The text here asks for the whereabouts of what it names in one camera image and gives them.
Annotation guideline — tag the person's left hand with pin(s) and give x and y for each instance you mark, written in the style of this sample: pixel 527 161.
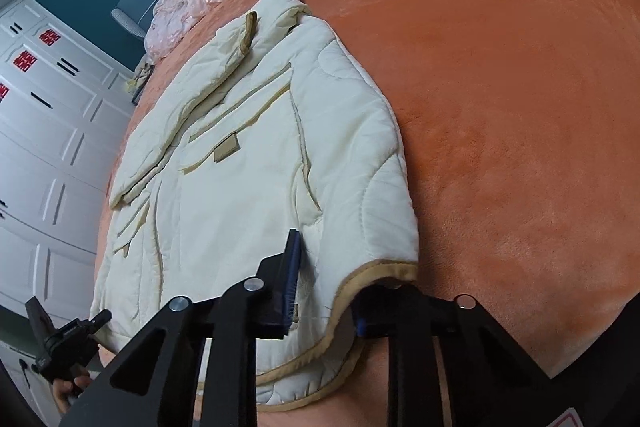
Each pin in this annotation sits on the person's left hand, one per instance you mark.
pixel 66 393

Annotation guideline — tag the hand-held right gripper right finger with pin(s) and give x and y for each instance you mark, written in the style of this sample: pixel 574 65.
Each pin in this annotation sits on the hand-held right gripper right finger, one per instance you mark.
pixel 360 326

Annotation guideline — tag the white wardrobe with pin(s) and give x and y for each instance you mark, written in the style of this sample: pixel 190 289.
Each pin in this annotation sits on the white wardrobe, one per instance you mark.
pixel 50 157

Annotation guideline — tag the cream quilted jacket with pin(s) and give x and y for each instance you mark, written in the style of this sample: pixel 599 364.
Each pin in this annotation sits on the cream quilted jacket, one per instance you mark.
pixel 225 207

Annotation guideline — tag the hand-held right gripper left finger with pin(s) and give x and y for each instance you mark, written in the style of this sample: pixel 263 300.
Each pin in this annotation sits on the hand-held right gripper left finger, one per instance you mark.
pixel 291 264

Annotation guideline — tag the orange plush blanket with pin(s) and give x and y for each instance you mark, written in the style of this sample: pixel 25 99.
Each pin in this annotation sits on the orange plush blanket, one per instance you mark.
pixel 500 107

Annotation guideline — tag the dark nightstand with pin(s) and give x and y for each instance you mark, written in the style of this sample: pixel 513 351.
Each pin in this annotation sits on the dark nightstand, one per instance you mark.
pixel 137 89

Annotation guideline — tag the red paper door decal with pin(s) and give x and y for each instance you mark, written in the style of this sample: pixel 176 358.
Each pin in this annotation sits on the red paper door decal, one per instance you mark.
pixel 3 93
pixel 48 37
pixel 25 60

